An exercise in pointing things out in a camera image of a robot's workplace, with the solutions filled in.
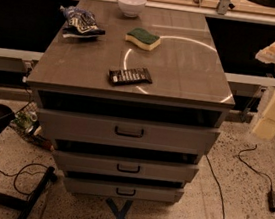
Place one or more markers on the grey drawer cabinet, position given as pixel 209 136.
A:
pixel 131 113

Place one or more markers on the dark snack bar wrapper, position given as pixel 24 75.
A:
pixel 129 76

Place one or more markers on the bottom grey drawer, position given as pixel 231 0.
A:
pixel 122 190

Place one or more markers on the blue tape cross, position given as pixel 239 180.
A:
pixel 120 218

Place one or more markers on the black power adapter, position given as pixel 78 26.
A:
pixel 271 200

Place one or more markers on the grey drawer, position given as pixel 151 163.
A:
pixel 128 167
pixel 143 134
pixel 122 190

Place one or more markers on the white ceramic bowl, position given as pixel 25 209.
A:
pixel 131 8

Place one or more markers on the wire basket with bottles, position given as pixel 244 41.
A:
pixel 26 124

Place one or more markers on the green and yellow sponge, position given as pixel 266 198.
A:
pixel 143 39

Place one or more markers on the blue white chip bag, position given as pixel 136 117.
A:
pixel 80 23

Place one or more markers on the top grey drawer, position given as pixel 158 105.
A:
pixel 143 134

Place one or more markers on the middle grey drawer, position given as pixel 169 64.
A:
pixel 128 167

